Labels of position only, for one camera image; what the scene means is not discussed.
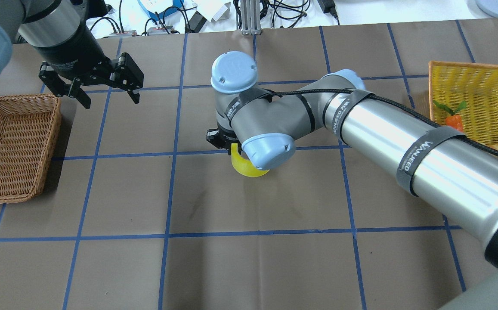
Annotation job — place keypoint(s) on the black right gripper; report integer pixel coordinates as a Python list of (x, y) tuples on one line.
[(217, 137)]

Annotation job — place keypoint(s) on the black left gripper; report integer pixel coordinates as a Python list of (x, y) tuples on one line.
[(71, 52)]

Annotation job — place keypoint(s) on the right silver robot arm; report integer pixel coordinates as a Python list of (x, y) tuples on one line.
[(440, 165)]

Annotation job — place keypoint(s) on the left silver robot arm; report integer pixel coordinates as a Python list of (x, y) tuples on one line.
[(72, 58)]

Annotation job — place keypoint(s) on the brown wicker basket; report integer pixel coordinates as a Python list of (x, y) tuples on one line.
[(29, 129)]

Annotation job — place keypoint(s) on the blue box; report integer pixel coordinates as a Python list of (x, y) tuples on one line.
[(155, 8)]

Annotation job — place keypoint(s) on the white paper box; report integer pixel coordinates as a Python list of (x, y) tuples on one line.
[(213, 10)]

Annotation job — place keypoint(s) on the black power adapter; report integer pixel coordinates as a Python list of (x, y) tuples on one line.
[(328, 7)]

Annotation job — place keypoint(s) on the toy carrot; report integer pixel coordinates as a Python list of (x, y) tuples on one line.
[(453, 119)]

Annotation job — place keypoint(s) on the yellow plastic basket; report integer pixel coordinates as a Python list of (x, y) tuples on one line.
[(452, 82)]

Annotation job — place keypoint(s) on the aluminium frame post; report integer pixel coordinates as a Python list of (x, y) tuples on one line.
[(248, 16)]

